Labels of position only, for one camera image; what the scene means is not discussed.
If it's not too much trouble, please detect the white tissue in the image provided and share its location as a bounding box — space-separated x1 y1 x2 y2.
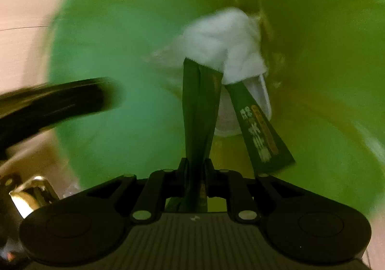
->
152 7 270 84

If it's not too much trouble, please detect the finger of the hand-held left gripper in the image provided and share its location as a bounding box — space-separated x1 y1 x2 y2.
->
0 77 124 154

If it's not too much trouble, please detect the green plastic packet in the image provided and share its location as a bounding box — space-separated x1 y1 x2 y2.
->
167 58 296 213

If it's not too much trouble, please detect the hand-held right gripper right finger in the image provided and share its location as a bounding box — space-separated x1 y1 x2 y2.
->
203 158 301 223

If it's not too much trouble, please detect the green plastic bin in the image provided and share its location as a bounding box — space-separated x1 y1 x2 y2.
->
48 0 385 217

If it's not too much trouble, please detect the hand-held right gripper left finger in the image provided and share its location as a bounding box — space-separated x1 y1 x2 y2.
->
87 158 190 224

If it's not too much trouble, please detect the shiny metal object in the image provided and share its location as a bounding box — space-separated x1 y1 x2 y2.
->
8 176 59 211

